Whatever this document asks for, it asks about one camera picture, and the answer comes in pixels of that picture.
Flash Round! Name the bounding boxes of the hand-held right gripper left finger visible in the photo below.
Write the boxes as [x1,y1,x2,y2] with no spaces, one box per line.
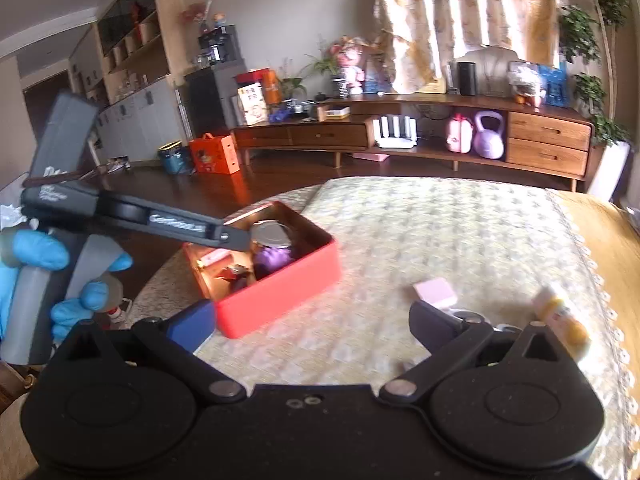
[65,300,248,406]

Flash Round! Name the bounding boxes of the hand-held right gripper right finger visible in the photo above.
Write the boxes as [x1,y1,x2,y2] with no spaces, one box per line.
[380,301,576,406]

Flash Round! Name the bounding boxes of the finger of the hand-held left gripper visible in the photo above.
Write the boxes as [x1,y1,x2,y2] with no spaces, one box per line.
[216,221,254,254]

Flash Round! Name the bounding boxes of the round silver metal tin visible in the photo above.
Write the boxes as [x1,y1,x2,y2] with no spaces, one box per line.
[248,219,294,250]

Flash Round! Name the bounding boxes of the purple spiky toy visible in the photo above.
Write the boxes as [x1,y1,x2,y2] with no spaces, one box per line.
[253,245,295,281]

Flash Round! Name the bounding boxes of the red tin box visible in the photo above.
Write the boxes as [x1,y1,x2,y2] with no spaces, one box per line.
[182,201,343,340]

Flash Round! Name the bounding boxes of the white and yellow bottle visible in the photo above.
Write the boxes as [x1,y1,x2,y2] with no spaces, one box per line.
[530,284,593,362]

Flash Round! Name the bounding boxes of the person's left hand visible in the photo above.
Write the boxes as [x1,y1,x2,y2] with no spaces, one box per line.
[0,231,134,347]

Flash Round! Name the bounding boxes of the pink eraser block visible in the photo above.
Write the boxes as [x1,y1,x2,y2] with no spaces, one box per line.
[412,277,459,310]

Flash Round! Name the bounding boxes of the blue bucket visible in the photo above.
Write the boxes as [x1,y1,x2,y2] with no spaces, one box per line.
[158,140,194,175]

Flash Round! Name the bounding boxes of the orange gift box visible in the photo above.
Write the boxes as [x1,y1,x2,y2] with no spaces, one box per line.
[188,132,241,175]

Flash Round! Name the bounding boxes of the cream quilted table mat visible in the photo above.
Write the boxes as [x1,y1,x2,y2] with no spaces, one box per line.
[194,175,632,466]

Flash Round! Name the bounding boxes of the printed snack bag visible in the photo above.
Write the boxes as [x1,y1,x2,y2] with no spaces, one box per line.
[236,82,270,127]

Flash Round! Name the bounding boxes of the dark grey cabinet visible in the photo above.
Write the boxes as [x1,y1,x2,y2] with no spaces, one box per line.
[183,58,250,142]

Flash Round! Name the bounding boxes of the leafy potted plant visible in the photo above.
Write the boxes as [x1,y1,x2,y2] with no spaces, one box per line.
[276,57,309,112]

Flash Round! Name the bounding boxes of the red gift bag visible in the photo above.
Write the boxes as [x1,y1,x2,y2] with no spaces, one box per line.
[234,67,279,106]

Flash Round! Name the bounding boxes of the pink toy case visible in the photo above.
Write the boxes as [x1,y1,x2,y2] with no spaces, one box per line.
[446,112,474,154]

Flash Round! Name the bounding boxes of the white router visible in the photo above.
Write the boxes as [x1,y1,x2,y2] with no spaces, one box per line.
[375,115,419,149]

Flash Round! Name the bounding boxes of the purple kettlebell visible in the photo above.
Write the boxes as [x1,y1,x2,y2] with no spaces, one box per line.
[473,111,506,160]

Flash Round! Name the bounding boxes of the black coffee machine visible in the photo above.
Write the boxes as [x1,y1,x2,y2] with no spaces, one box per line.
[197,24,244,66]

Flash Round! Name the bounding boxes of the small potted plant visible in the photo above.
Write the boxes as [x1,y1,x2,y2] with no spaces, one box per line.
[304,34,352,99]

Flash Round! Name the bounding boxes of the pink doll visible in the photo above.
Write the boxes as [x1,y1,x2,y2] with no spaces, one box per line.
[335,35,369,96]

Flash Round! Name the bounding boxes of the wooden television cabinet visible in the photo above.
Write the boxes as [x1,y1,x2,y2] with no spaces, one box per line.
[231,93,599,194]

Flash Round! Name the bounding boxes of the black cylinder speaker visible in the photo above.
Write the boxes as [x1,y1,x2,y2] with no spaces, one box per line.
[457,61,477,97]

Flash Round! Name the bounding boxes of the clear plastic bag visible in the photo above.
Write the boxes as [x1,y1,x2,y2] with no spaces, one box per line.
[507,61,544,106]

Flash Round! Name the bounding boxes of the white shell-shaped ornament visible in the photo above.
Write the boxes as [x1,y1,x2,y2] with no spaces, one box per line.
[456,44,517,95]

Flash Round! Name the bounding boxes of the blue bottle pack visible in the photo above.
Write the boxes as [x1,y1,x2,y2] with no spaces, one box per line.
[537,63,569,108]

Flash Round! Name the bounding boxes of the tall potted tree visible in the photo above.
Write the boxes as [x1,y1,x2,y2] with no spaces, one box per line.
[556,0,634,202]

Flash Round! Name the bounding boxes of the floral cloth over television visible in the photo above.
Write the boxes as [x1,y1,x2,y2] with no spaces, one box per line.
[373,0,564,96]

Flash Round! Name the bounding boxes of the wooden wall cabinet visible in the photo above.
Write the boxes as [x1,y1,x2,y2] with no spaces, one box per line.
[66,0,199,167]

